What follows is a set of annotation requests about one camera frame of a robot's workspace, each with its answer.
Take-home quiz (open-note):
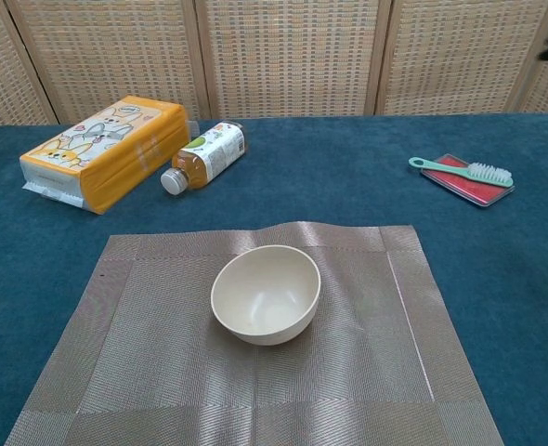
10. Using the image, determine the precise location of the teal handled white brush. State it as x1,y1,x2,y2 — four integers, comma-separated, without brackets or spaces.
408,156,514,188

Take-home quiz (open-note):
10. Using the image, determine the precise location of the plastic tea bottle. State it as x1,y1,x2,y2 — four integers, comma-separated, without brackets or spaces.
160,120,248,195

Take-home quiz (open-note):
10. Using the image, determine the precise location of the cream white bowl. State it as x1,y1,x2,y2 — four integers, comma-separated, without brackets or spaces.
210,244,322,347

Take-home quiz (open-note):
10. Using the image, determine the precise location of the yellow corgi print tissue pack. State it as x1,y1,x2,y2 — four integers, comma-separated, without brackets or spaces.
19,95,200,216

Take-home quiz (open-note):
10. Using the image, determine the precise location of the grey-brown woven placemat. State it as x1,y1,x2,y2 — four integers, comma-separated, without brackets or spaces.
0,217,505,446

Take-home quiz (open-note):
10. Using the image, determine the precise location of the woven wooden folding screen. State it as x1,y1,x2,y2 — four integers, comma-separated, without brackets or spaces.
0,0,548,135

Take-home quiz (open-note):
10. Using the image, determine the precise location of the flat red plastic case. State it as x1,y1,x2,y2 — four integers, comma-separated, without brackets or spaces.
419,153,516,208

